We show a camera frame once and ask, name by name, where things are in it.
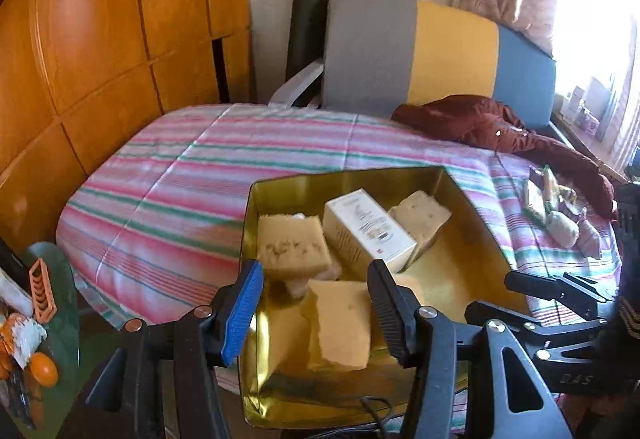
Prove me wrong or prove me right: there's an orange plastic rack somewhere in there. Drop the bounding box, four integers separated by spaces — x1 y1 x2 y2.
28 258 58 324

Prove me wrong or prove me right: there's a grey yellow blue sofa chair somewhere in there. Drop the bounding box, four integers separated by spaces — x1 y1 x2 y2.
269 0 555 129

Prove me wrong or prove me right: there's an orange fruit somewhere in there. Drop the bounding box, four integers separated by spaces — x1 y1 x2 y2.
28 352 58 388

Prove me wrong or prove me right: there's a gold tin box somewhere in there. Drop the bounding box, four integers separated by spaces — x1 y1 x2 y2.
239 167 527 437

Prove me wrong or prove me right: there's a maroon down jacket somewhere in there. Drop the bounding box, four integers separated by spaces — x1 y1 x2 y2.
392 95 616 220

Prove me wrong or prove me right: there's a green glass side table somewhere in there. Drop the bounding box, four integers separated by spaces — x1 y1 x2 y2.
1 242 79 438

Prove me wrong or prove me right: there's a striped pink green bedspread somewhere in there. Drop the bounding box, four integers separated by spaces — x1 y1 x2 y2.
56 104 622 326

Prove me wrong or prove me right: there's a white cosmetic carton box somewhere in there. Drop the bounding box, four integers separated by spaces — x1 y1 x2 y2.
322 189 416 281

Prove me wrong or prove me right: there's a pink striped sock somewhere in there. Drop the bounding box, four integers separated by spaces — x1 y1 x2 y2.
576 208 602 260

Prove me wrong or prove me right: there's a black rolled mat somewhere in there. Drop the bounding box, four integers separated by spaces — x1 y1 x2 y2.
285 0 329 81

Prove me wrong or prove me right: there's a wooden window shelf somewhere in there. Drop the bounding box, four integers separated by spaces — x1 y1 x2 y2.
551 113 629 185

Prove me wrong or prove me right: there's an orange wooden wardrobe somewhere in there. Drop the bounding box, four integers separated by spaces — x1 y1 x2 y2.
1 0 256 251

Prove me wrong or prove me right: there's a purple box on shelf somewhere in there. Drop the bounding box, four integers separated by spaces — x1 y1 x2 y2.
580 112 600 138

